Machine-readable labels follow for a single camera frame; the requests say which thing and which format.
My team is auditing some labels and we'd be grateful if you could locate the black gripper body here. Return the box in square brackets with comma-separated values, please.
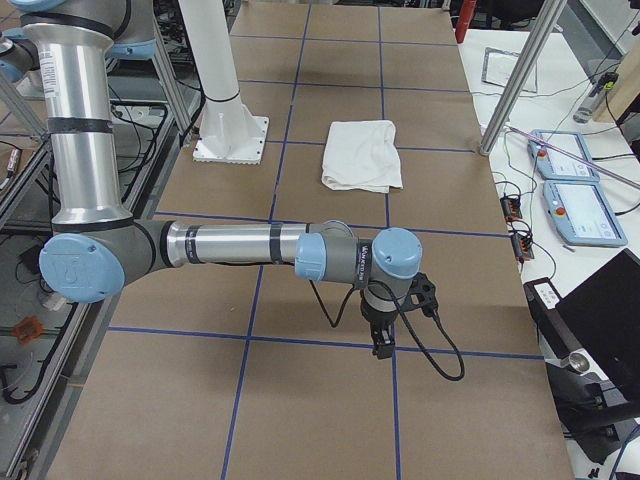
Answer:
[360, 272, 439, 335]

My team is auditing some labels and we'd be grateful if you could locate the white long-sleeve printed shirt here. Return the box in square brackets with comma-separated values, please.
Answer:
[321, 120, 403, 194]

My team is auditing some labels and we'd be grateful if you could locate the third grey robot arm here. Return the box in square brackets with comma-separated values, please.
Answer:
[1, 28, 44, 100]

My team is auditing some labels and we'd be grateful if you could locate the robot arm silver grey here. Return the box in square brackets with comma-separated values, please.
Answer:
[17, 1, 438, 359]

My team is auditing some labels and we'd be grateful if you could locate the lower small relay board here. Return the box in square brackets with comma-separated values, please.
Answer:
[510, 231, 535, 264]

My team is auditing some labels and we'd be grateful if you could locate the small relay board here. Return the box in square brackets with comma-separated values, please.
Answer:
[500, 195, 523, 222]
[510, 231, 535, 264]

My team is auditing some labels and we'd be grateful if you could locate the black box white label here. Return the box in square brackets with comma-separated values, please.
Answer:
[523, 277, 582, 359]

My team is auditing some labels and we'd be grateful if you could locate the upper small relay board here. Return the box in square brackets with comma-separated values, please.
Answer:
[500, 195, 523, 222]

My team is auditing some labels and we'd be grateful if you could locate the lower blue teach pendant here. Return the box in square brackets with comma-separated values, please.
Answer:
[543, 180, 628, 247]

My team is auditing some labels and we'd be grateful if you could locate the blue teach pendant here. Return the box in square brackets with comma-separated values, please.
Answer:
[528, 129, 600, 183]
[543, 180, 628, 247]

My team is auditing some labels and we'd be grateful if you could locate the black laptop computer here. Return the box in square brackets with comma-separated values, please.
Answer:
[556, 248, 639, 401]

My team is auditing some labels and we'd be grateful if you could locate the upper blue teach pendant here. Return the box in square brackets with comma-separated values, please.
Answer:
[528, 129, 600, 183]

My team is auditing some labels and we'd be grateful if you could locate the grey bordered white sheet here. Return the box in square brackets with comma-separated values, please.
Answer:
[481, 47, 538, 93]

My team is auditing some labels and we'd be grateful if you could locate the clear water bottle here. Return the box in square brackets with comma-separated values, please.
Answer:
[573, 71, 619, 124]

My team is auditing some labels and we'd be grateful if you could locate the red fire extinguisher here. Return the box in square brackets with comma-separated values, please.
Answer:
[455, 0, 476, 44]

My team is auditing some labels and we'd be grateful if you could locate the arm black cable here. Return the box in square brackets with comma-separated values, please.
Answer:
[309, 279, 466, 382]

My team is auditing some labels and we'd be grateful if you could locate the aluminium frame post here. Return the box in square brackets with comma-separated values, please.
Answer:
[479, 0, 567, 156]

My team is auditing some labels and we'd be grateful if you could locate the aluminium frame side rack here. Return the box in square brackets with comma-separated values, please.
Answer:
[1, 49, 199, 479]

